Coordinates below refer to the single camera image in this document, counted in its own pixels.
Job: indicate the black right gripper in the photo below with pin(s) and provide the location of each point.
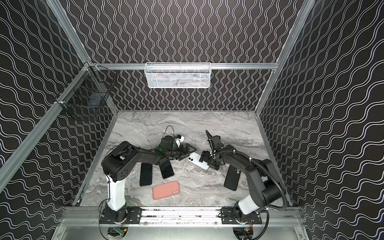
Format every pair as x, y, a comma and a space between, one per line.
210, 157

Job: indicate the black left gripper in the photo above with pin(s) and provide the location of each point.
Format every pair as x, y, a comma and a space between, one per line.
183, 150

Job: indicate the white smartphone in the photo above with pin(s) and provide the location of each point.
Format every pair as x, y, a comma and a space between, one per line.
195, 159

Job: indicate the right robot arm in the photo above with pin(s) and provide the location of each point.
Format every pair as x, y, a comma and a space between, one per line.
266, 189

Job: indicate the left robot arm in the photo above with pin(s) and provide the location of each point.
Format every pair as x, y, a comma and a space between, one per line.
118, 164

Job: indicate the black phone purple edge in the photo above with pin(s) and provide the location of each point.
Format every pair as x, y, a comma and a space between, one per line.
166, 169

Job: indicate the black phone case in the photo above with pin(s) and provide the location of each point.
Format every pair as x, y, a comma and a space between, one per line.
232, 178

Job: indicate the pink phone case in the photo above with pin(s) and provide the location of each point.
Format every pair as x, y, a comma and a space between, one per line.
166, 190

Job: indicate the black phone blue edge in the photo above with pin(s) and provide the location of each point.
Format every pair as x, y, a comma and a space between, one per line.
146, 174

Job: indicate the aluminium back crossbar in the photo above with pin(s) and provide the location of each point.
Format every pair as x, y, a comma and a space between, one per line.
184, 66

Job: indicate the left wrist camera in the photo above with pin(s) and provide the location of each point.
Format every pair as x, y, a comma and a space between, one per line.
179, 139

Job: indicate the white wire mesh basket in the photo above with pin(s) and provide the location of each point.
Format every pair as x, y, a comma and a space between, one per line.
178, 78

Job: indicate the black wire mesh basket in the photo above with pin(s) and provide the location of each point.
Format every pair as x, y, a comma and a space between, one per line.
88, 100

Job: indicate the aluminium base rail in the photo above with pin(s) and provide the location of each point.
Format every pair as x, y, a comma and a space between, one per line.
193, 217

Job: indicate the aluminium corner post right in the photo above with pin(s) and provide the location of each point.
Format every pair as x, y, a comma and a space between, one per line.
285, 53

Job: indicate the aluminium corner post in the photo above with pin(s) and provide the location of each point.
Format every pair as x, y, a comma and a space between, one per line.
66, 25
285, 53

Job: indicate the aluminium corner post left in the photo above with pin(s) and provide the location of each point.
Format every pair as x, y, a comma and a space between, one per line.
66, 25

